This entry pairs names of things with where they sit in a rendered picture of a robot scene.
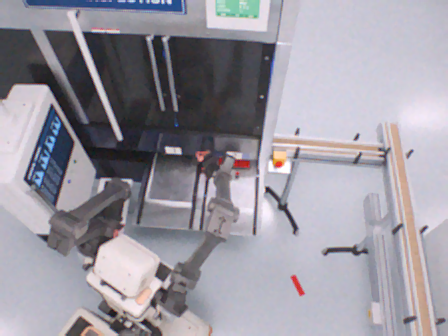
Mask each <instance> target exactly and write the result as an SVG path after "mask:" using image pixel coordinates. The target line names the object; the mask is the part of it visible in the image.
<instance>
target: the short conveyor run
mask: <svg viewBox="0 0 448 336"><path fill-rule="evenodd" d="M299 134H300V128H297V131H296V132H295V135H294V136H292V135H274V139H273V143H272V147H271V148H284V149H287V158H290V161H298V162H308V163H317V164H326V165H345V166H354V167H363V168H379V169H380V167H381V165H383V162H384V157H383V156H384V154H385V153H383V152H382V146H383V143H368V142H359V141H357V140H358V139H359V137H360V134H359V133H357V134H356V136H354V140H353V141H350V140H340V139H321V138H312V137H302V136H299Z"/></svg>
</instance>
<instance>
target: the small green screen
mask: <svg viewBox="0 0 448 336"><path fill-rule="evenodd" d="M270 3H271V2H270V0H206V8H207V28H222V29H233V30H244V31H267V26H268V15H269V9H270Z"/></svg>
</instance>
